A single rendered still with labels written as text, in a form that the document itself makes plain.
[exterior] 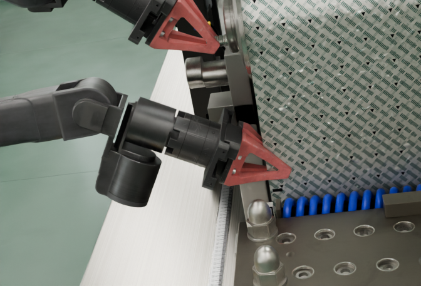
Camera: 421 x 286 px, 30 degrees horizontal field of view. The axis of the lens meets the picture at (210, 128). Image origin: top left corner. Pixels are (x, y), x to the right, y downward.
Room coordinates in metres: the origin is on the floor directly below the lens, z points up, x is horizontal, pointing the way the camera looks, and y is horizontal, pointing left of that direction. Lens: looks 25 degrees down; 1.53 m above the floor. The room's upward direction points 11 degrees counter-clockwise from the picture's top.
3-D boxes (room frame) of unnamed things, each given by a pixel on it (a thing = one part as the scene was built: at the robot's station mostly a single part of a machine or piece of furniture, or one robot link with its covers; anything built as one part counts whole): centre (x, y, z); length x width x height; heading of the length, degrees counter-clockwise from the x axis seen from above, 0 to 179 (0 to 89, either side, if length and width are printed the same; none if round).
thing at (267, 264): (0.69, -0.03, 1.05); 0.04 x 0.04 x 0.04
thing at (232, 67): (0.95, -0.03, 1.05); 0.06 x 0.05 x 0.31; 81
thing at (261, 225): (0.78, -0.04, 1.05); 0.04 x 0.04 x 0.04
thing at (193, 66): (0.96, 0.01, 1.18); 0.04 x 0.02 x 0.04; 171
